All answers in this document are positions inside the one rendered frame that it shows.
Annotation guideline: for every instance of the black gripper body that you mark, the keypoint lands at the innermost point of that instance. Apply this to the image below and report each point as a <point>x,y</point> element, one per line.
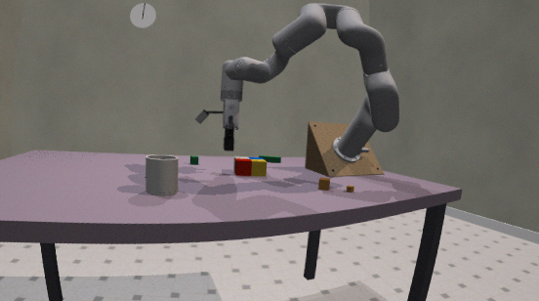
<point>231,107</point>

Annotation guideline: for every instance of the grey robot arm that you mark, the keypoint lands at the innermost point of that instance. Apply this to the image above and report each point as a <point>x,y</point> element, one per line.
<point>300,33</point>

